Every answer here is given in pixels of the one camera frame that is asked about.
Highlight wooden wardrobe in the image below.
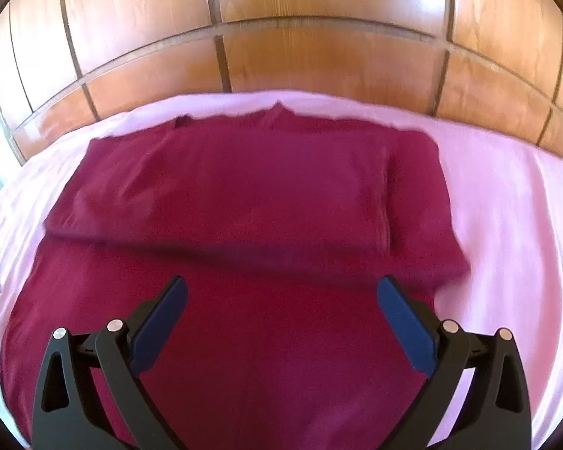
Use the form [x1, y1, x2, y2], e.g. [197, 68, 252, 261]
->
[0, 0, 563, 170]

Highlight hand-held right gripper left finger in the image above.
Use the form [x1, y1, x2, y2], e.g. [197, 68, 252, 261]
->
[30, 276, 191, 450]

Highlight dark red garment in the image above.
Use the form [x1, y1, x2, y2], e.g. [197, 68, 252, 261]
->
[0, 100, 472, 450]

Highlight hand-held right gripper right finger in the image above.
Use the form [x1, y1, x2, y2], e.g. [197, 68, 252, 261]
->
[376, 276, 532, 450]

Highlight pink blanket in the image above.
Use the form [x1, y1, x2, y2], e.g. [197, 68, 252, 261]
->
[0, 89, 563, 450]

